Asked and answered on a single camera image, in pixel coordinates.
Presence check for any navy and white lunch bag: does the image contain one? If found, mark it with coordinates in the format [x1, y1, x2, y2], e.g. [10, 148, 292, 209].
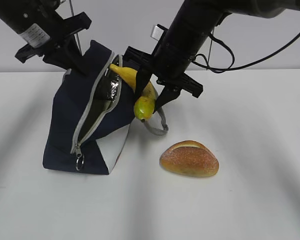
[42, 40, 135, 175]

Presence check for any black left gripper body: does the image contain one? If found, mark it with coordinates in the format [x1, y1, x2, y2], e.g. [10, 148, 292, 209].
[14, 12, 92, 63]

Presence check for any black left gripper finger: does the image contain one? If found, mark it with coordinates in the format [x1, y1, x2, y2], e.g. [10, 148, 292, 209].
[43, 45, 70, 70]
[61, 36, 89, 76]

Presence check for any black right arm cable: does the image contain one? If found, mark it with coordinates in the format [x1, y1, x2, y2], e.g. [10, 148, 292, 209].
[193, 21, 300, 74]

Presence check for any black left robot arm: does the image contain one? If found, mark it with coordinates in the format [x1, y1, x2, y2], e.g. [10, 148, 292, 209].
[0, 0, 92, 75]

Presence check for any yellow banana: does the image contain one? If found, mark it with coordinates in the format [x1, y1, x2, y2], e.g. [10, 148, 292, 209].
[108, 63, 158, 123]

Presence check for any brown bread roll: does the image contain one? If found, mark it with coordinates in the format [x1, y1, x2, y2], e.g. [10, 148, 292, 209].
[159, 140, 220, 178]

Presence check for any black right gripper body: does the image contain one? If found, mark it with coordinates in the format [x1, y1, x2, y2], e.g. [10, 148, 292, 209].
[123, 46, 204, 98]

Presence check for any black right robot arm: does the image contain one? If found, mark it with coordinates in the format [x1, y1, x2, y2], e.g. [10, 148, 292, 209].
[123, 0, 300, 120]

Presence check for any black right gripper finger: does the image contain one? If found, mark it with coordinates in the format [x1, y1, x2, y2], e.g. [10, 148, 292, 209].
[135, 67, 152, 100]
[153, 86, 182, 113]

